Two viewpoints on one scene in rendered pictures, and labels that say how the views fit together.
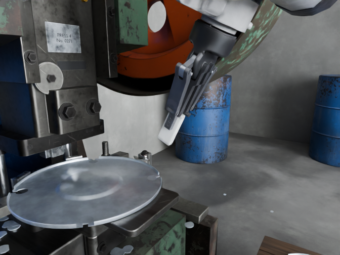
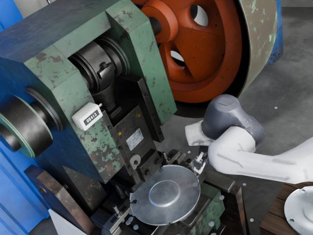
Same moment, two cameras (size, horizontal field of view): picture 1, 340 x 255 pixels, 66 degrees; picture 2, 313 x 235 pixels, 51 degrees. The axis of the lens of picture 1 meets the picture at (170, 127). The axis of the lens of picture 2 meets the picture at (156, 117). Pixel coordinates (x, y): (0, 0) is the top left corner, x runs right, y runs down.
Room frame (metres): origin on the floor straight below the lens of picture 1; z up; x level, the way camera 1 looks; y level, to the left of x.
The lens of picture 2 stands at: (-0.31, -0.19, 1.79)
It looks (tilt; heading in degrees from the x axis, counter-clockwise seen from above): 37 degrees down; 19
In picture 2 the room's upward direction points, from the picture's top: 20 degrees counter-clockwise
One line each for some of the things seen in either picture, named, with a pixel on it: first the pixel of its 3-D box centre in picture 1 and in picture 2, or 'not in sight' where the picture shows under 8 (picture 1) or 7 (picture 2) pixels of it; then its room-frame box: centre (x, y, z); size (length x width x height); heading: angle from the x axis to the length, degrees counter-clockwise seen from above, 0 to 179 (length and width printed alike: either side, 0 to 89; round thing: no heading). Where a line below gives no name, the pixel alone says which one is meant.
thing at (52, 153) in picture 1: (53, 146); not in sight; (0.55, 0.26, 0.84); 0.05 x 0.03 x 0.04; 147
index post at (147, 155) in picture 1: (145, 168); (191, 167); (0.63, 0.06, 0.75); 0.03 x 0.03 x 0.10; 57
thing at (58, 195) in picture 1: (90, 183); (164, 192); (0.49, 0.16, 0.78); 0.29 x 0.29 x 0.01
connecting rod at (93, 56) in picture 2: not in sight; (98, 88); (0.56, 0.27, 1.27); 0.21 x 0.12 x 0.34; 57
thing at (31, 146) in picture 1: (48, 135); (135, 168); (0.56, 0.27, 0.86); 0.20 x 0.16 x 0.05; 147
